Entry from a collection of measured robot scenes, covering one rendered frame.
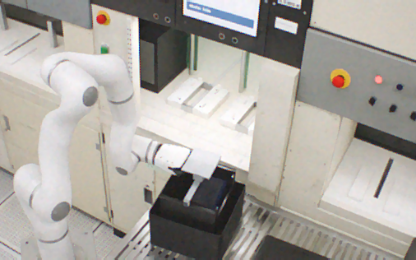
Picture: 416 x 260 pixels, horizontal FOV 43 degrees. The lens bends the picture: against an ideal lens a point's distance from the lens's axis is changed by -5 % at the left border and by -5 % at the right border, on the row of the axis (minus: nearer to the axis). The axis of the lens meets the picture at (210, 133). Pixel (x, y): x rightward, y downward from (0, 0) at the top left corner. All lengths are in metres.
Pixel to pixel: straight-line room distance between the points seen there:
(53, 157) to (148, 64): 0.98
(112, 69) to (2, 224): 1.81
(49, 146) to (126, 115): 0.29
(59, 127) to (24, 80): 1.21
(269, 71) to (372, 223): 0.72
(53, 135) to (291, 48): 0.80
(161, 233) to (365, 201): 0.79
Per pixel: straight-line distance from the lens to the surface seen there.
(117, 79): 1.66
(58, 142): 1.63
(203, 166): 1.84
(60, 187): 1.69
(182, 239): 1.96
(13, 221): 3.26
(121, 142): 1.81
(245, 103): 2.48
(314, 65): 1.79
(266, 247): 1.96
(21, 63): 2.93
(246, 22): 1.84
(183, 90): 2.54
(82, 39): 2.33
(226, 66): 2.78
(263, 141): 1.99
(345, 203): 2.15
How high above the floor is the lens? 2.38
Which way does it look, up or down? 40 degrees down
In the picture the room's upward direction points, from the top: 4 degrees clockwise
